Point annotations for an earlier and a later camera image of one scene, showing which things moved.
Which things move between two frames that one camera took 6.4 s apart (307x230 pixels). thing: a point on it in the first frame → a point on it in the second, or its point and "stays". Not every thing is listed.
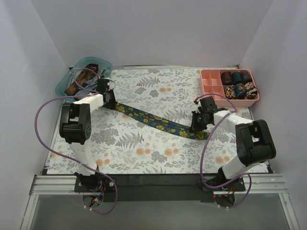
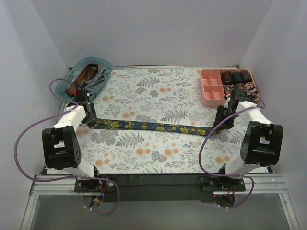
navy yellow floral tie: x=162 y=123 → x=119 y=124
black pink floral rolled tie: x=251 y=90 stays
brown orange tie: x=83 y=76 stays
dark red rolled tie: x=226 y=78 stays
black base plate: x=158 y=188 stays
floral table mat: x=123 y=144 stays
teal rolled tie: x=236 y=77 stays
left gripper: x=111 y=100 → x=90 y=113
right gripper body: x=197 y=120 → x=223 y=117
